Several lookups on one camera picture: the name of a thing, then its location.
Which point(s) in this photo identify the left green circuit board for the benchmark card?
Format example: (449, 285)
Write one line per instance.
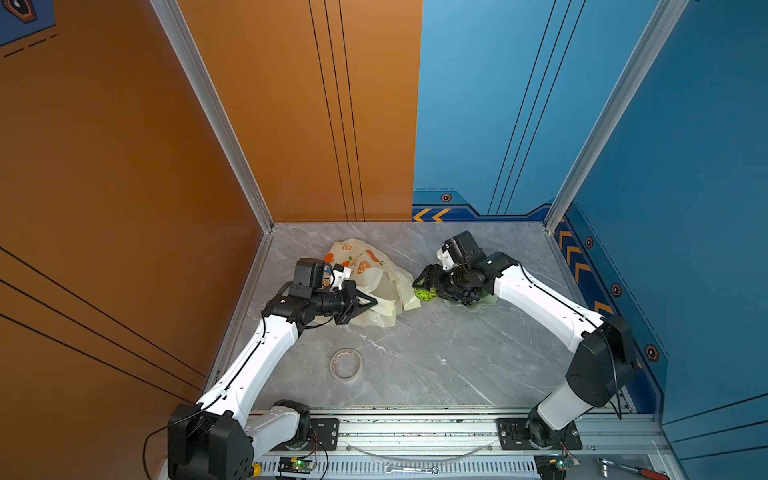
(297, 466)

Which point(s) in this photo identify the green bumpy fruit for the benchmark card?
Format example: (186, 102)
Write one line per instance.
(426, 294)

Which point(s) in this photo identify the silver wrench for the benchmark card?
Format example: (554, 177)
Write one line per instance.
(405, 469)

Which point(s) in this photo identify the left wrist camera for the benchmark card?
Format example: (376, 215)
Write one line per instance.
(317, 274)

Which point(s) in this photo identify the green circuit board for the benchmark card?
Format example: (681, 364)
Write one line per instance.
(555, 467)
(297, 466)

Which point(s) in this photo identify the cream plastic bag orange print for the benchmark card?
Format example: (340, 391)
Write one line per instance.
(377, 276)

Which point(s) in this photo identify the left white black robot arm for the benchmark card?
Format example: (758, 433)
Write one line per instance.
(211, 439)

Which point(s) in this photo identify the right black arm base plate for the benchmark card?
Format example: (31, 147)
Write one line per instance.
(527, 434)

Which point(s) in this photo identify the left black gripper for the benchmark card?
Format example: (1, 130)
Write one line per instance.
(350, 294)

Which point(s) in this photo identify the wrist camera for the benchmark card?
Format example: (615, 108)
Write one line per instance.
(317, 274)
(460, 251)

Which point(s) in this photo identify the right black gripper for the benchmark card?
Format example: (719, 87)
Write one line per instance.
(430, 273)

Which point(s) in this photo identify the aluminium front rail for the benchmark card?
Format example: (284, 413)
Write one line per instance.
(463, 444)

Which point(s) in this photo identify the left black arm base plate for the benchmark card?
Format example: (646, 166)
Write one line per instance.
(325, 430)

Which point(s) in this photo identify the clear tape roll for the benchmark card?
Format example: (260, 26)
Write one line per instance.
(346, 365)

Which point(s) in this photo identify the red handled tool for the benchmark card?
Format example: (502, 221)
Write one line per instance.
(604, 466)

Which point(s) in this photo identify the pale green fruit plate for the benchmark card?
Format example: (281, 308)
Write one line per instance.
(486, 300)

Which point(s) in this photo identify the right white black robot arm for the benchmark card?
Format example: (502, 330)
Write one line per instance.
(604, 358)

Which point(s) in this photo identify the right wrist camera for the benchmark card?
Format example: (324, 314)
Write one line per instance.
(460, 251)

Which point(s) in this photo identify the right green circuit board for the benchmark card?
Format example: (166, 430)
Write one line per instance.
(555, 467)

